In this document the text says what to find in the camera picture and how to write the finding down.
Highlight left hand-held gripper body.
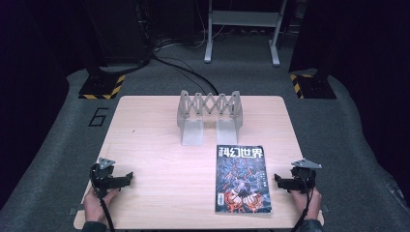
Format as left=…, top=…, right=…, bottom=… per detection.
left=90, top=158, right=116, bottom=197

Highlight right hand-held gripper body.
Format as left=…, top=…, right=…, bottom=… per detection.
left=290, top=159, right=323, bottom=194

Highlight dark illustrated magazine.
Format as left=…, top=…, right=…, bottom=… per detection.
left=215, top=144, right=273, bottom=215

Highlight grey expandable metal book rack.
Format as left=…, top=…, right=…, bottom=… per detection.
left=176, top=90, right=242, bottom=147

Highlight person's right hand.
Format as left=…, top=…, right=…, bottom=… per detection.
left=288, top=187, right=323, bottom=221

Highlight person's left hand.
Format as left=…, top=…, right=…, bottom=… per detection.
left=82, top=187, right=120, bottom=224

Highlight black base with hazard stripes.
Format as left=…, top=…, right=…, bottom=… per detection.
left=77, top=72, right=126, bottom=101
left=289, top=72, right=337, bottom=100

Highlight dark cabinet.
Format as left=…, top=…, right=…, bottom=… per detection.
left=81, top=0, right=153, bottom=71

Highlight white metal stand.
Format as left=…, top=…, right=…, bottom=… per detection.
left=203, top=0, right=288, bottom=68

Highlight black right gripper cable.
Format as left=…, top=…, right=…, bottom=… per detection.
left=290, top=173, right=315, bottom=232

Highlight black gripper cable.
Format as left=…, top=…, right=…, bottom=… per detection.
left=90, top=163, right=116, bottom=232
left=290, top=173, right=315, bottom=232

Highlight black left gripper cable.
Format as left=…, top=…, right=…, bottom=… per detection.
left=90, top=163, right=116, bottom=232

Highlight black floor cables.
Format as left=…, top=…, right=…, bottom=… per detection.
left=151, top=54, right=220, bottom=97

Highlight pale floor cables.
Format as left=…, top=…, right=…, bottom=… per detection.
left=154, top=30, right=207, bottom=52

